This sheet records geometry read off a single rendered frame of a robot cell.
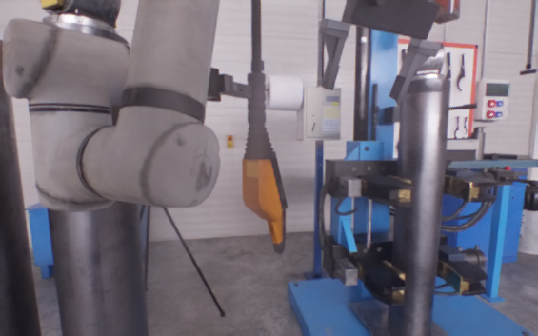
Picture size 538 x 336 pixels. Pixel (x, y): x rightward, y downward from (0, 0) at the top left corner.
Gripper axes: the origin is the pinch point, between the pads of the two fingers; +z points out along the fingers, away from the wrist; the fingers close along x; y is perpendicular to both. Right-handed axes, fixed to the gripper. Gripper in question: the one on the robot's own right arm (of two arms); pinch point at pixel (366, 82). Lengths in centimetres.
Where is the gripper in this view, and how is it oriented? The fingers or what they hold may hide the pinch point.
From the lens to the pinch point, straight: 51.5
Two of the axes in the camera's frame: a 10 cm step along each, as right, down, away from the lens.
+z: -1.7, 8.6, 4.8
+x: 9.8, 0.9, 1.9
